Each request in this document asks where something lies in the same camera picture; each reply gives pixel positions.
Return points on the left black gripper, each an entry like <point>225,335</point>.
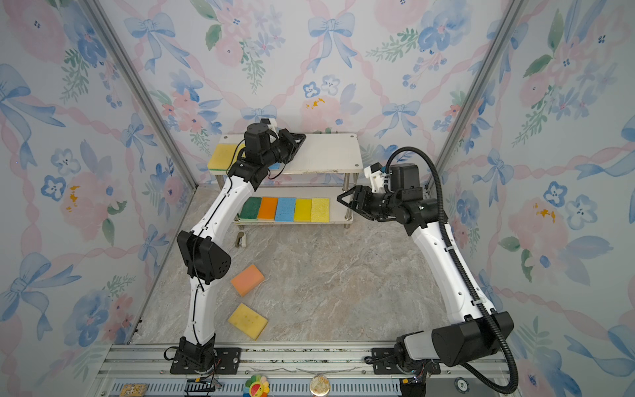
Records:
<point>293,147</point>

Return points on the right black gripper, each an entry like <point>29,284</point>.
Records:
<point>359,193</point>

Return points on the green scrub sponge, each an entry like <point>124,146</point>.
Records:
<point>250,209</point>

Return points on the peach pink sponge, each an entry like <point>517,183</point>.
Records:
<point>247,280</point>

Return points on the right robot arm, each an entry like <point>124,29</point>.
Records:
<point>476,328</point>

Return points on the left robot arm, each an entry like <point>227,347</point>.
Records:
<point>201,247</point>

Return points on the white two-tier shelf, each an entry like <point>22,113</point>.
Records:
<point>326,166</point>

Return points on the yellow orange sponge bottom left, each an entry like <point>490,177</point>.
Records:
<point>248,321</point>

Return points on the round gold badge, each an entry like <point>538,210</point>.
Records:
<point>319,386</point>

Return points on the colourful round toy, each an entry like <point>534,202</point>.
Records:
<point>256,386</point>

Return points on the round white dial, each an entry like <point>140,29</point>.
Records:
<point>462,386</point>

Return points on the small yellow patterned card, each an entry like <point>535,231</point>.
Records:
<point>133,390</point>

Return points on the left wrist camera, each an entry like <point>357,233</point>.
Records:
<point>271,126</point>

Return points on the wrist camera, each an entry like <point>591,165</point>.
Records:
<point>377,177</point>
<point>271,126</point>

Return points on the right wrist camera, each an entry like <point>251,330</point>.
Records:
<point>377,177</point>

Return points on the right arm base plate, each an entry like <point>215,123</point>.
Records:
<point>391,361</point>

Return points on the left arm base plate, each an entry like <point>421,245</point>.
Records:
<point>220,361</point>

